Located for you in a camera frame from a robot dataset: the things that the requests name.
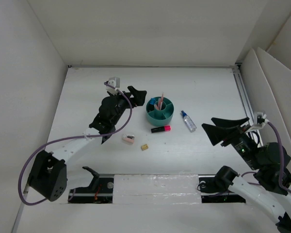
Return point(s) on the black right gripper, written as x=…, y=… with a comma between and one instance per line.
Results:
x=217, y=133

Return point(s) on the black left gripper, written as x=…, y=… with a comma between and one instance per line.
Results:
x=138, y=97

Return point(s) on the blue capped black highlighter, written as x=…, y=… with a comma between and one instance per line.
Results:
x=152, y=102

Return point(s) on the red translucent pen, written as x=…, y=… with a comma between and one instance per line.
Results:
x=162, y=99

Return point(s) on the pink capped black highlighter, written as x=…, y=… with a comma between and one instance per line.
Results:
x=166, y=128

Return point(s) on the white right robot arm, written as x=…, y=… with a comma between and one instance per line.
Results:
x=268, y=165

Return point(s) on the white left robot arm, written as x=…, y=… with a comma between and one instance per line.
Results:
x=49, y=175

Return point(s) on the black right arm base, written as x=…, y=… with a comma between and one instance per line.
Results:
x=212, y=193

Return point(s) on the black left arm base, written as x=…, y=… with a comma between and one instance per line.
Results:
x=98, y=191

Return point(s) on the clear blue-capped spray bottle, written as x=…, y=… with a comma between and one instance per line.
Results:
x=188, y=121

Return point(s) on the teal round divided organizer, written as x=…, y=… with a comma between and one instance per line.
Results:
x=160, y=117

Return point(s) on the pink white mini stapler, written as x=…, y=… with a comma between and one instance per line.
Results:
x=128, y=138

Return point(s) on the yellow eraser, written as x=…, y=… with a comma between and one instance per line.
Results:
x=144, y=147

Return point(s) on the white foam boards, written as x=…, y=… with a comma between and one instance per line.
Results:
x=268, y=86

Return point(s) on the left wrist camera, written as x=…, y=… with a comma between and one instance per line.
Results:
x=113, y=84

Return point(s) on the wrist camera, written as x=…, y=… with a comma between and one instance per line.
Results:
x=113, y=84
x=259, y=120

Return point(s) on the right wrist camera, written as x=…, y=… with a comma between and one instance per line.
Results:
x=259, y=120

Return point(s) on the aluminium rail right side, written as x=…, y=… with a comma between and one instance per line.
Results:
x=242, y=92

